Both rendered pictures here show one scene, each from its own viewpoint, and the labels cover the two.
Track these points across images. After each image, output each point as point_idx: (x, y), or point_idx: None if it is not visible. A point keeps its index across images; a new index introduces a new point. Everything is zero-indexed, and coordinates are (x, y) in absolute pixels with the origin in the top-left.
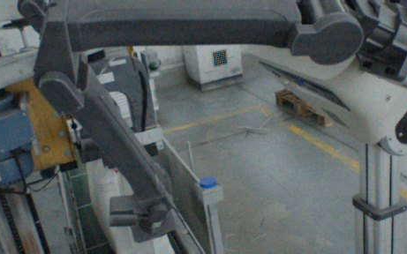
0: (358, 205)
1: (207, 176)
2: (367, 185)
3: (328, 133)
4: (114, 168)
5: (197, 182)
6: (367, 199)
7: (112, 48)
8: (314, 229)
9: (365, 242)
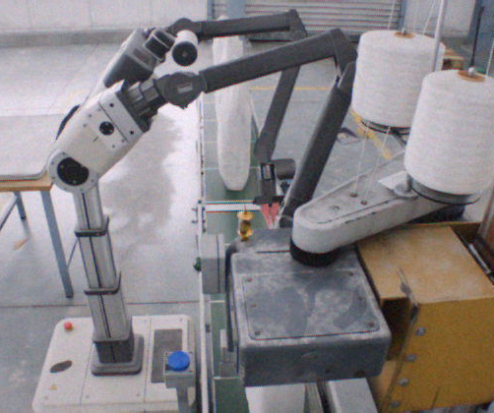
0: (106, 226)
1: (173, 367)
2: (100, 207)
3: None
4: None
5: (189, 373)
6: (102, 218)
7: (275, 298)
8: None
9: (110, 249)
